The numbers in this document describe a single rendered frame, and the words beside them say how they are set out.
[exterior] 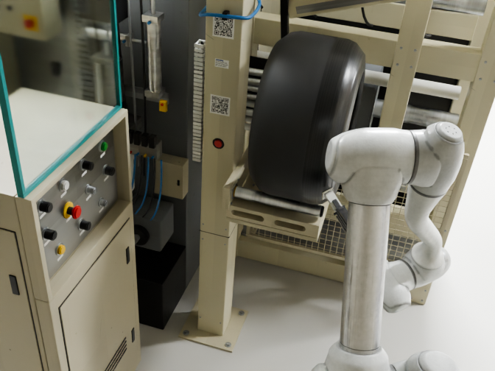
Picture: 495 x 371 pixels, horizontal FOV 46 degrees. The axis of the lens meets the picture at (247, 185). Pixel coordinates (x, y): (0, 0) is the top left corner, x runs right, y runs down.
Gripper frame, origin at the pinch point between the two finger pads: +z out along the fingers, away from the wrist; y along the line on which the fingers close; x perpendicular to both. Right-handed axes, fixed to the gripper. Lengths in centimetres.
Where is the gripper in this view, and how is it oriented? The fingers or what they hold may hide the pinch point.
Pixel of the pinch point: (334, 201)
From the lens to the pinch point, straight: 200.5
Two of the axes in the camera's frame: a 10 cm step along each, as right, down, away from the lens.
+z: -4.3, -7.9, 4.4
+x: 9.0, -4.3, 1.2
